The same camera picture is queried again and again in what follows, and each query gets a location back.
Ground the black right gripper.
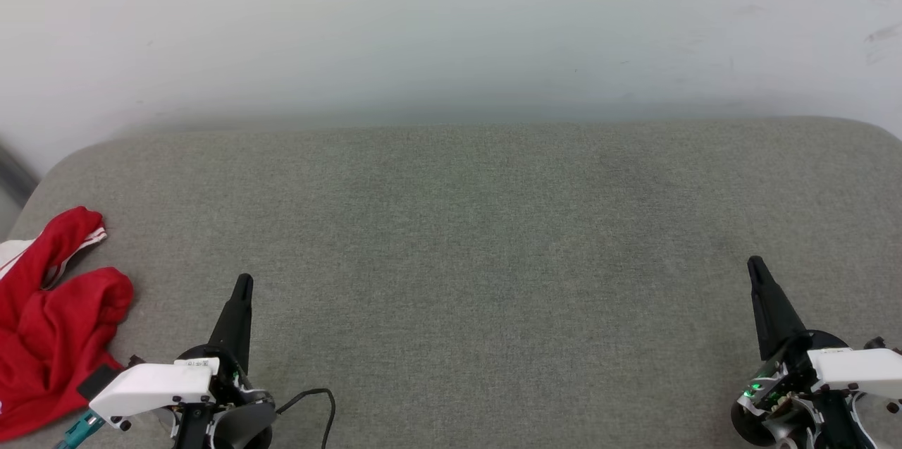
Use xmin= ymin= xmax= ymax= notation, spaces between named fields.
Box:
xmin=730 ymin=256 xmax=855 ymax=447

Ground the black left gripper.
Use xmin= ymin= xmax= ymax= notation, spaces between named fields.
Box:
xmin=172 ymin=273 xmax=259 ymax=409

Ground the red cloth garment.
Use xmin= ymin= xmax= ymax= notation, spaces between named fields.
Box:
xmin=0 ymin=207 xmax=135 ymax=441

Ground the grey fabric sofa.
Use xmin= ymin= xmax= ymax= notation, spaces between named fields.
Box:
xmin=0 ymin=116 xmax=902 ymax=449

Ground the teal cable connector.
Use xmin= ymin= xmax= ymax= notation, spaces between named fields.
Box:
xmin=55 ymin=410 xmax=106 ymax=449

